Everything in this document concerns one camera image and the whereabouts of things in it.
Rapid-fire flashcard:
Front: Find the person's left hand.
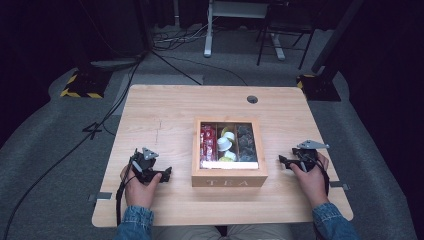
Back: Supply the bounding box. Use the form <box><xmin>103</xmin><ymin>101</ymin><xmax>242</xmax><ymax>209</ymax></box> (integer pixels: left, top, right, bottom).
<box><xmin>119</xmin><ymin>164</ymin><xmax>163</xmax><ymax>209</ymax></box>

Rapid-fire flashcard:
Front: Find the pile of dark tea bags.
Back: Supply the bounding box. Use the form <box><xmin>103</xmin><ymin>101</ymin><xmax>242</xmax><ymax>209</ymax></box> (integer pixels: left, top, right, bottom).
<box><xmin>235</xmin><ymin>124</ymin><xmax>258</xmax><ymax>163</ymax></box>

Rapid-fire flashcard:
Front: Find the black chair frame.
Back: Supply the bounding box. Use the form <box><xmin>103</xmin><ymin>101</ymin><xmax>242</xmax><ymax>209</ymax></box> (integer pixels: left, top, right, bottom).
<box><xmin>255</xmin><ymin>0</ymin><xmax>318</xmax><ymax>70</ymax></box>

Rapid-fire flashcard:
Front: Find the stack of red sachets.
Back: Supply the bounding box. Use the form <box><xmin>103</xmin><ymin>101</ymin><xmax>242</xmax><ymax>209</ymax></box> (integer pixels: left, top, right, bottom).
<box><xmin>200</xmin><ymin>124</ymin><xmax>218</xmax><ymax>163</ymax></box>

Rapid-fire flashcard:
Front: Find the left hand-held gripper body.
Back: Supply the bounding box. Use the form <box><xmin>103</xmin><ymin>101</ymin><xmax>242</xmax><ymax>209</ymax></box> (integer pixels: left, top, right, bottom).
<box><xmin>130</xmin><ymin>146</ymin><xmax>165</xmax><ymax>184</ymax></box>

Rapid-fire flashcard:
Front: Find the white desk leg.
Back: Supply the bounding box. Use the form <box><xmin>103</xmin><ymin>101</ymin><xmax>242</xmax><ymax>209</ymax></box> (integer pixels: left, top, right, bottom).
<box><xmin>203</xmin><ymin>0</ymin><xmax>271</xmax><ymax>59</ymax></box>

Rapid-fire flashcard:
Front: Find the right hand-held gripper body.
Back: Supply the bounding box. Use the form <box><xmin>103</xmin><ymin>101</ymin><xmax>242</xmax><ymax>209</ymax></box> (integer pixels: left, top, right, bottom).
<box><xmin>292</xmin><ymin>139</ymin><xmax>330</xmax><ymax>173</ymax></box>

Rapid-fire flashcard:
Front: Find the person's right hand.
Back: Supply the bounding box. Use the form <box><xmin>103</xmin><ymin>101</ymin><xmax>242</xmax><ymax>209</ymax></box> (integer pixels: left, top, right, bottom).
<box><xmin>289</xmin><ymin>152</ymin><xmax>331</xmax><ymax>209</ymax></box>

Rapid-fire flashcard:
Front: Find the bundle of floor cables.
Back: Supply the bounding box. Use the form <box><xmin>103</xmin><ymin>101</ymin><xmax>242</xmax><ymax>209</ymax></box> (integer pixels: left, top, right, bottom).
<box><xmin>152</xmin><ymin>26</ymin><xmax>208</xmax><ymax>52</ymax></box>

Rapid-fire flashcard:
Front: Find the black gripper strap cable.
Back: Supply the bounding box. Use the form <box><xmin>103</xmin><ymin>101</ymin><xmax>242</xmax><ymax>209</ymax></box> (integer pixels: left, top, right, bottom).
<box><xmin>114</xmin><ymin>163</ymin><xmax>138</xmax><ymax>228</ymax></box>
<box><xmin>316</xmin><ymin>158</ymin><xmax>332</xmax><ymax>198</ymax></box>

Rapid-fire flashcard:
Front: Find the wooden tea box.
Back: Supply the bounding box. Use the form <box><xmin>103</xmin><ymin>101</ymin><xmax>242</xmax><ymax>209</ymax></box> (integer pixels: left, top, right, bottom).
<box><xmin>191</xmin><ymin>115</ymin><xmax>269</xmax><ymax>189</ymax></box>

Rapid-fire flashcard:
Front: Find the wooden box lid with window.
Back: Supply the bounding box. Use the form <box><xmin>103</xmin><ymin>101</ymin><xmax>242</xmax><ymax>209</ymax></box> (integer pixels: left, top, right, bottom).
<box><xmin>191</xmin><ymin>115</ymin><xmax>269</xmax><ymax>178</ymax></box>

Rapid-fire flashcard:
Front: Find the long black floor cable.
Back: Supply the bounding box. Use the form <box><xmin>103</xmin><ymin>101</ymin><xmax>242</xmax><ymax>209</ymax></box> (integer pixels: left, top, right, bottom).
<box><xmin>1</xmin><ymin>54</ymin><xmax>148</xmax><ymax>240</ymax></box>

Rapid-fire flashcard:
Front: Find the thin black floor cable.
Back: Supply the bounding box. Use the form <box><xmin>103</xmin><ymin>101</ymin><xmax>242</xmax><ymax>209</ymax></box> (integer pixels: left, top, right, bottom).
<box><xmin>151</xmin><ymin>49</ymin><xmax>248</xmax><ymax>87</ymax></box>

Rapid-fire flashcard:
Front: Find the grey table edge bracket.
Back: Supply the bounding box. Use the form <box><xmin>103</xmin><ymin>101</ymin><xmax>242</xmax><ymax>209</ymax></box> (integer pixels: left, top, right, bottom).
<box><xmin>88</xmin><ymin>191</ymin><xmax>113</xmax><ymax>202</ymax></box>
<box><xmin>329</xmin><ymin>180</ymin><xmax>351</xmax><ymax>191</ymax></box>

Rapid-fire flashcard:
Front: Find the black stand base striped edge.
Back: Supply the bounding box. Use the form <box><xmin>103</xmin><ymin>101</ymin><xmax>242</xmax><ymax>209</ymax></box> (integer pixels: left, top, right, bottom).
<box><xmin>295</xmin><ymin>73</ymin><xmax>342</xmax><ymax>103</ymax></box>
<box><xmin>59</xmin><ymin>68</ymin><xmax>114</xmax><ymax>100</ymax></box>

